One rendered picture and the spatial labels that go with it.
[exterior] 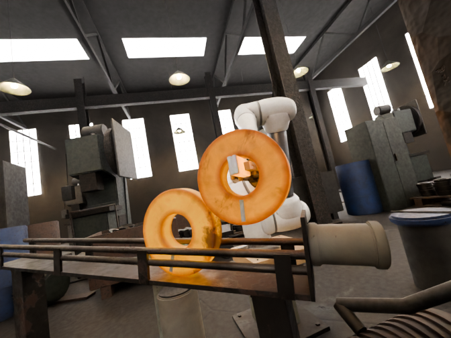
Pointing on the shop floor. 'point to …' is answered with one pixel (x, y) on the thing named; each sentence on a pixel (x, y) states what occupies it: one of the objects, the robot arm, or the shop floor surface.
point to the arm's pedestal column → (318, 326)
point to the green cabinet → (385, 160)
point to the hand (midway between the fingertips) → (239, 167)
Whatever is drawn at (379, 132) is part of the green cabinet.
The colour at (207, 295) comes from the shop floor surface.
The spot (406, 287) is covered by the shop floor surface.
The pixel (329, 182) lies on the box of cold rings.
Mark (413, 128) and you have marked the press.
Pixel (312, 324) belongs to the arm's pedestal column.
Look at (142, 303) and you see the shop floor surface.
